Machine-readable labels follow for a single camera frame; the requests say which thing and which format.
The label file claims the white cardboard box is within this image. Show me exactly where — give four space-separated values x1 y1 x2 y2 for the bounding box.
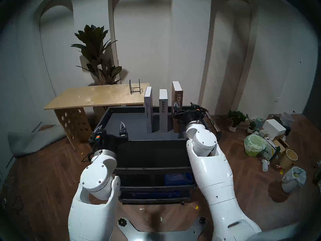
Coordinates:
263 119 286 139

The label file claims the tiny potted plant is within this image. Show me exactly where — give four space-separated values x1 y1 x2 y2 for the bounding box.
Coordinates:
246 114 257 133

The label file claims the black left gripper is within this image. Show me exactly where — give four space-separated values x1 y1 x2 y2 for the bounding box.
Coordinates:
89 122 129 153

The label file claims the brown HOMES book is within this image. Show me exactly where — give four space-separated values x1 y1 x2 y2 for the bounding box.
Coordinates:
172 81 183 133

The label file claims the flat blue storage bin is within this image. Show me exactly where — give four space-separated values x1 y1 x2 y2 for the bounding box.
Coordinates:
128 191 180 199

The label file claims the grey ianra book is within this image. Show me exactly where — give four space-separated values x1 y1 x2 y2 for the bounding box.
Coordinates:
159 89 168 132

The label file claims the grey Discontent book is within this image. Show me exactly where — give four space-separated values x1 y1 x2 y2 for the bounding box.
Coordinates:
144 86 153 133

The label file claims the green white carton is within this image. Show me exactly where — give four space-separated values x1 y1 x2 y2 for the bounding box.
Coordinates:
263 139 281 160

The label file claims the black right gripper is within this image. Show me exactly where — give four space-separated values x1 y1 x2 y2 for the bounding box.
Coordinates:
173 102 208 125

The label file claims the black wire rack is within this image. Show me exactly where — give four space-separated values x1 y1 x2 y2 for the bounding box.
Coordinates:
129 79 141 94

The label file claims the clear plastic container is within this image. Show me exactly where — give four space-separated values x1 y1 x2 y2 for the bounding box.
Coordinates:
280 112 295 128

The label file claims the black utility cart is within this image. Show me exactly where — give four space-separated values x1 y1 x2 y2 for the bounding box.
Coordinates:
88 106 222 205

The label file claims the light wooden table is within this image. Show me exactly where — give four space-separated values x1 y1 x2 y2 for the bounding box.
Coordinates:
43 83 150 151

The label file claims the white bin with bag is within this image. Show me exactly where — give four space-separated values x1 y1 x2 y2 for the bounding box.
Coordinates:
281 166 307 194

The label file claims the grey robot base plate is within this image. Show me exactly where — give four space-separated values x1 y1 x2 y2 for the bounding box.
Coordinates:
117 216 213 241

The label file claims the small bushy potted plant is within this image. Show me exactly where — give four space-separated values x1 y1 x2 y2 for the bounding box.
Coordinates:
227 110 247 132

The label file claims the bin with green bag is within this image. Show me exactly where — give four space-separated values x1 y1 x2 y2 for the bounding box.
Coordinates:
244 134 267 157

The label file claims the open brown cardboard box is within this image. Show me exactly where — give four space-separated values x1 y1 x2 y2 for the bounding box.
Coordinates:
272 138 290 153

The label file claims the large dark leafy plant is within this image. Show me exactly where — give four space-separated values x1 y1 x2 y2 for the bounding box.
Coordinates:
70 25 122 86

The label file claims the grey rolled floor mat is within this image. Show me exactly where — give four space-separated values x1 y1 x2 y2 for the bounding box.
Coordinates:
7 124 68 158

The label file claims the yellow bucket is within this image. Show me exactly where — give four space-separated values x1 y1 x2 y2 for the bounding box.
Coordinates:
279 149 298 170

